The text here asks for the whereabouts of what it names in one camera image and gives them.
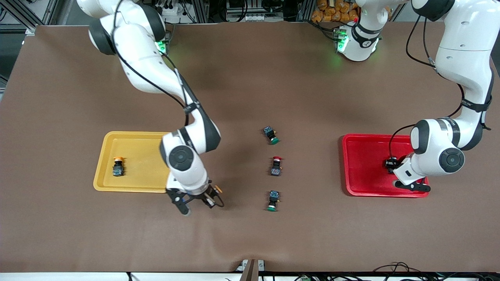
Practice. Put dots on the orange packaged goods pile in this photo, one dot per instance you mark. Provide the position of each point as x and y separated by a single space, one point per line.
336 9

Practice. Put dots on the white power strip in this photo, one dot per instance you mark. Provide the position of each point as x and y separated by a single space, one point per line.
174 13

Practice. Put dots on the yellow mushroom push button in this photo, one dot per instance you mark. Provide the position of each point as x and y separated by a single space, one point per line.
118 169
217 190

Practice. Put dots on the green mushroom push button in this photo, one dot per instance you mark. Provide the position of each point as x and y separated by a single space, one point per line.
269 132
273 196

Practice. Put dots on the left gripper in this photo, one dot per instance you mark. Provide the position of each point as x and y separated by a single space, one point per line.
391 163

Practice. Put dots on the aluminium frame profile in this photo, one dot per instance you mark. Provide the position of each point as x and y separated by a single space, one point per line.
29 28

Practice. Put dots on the metal camera post bracket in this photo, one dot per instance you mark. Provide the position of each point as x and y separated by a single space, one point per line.
250 270

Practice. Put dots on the grey metal equipment rack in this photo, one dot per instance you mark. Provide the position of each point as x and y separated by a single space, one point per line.
254 11

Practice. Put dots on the red plastic tray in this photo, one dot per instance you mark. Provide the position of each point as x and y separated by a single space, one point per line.
367 156

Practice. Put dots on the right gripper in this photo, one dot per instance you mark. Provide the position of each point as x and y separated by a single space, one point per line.
202 196

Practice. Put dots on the yellow plastic tray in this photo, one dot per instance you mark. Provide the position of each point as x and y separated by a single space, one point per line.
136 171

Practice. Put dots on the brown table mat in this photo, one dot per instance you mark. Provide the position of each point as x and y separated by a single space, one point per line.
250 234

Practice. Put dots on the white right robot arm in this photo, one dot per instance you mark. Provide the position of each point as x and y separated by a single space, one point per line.
144 70

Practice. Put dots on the red mushroom push button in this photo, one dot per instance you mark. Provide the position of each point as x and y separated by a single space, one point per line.
390 164
276 168

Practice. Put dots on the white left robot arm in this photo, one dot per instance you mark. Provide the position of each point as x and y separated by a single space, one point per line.
465 39

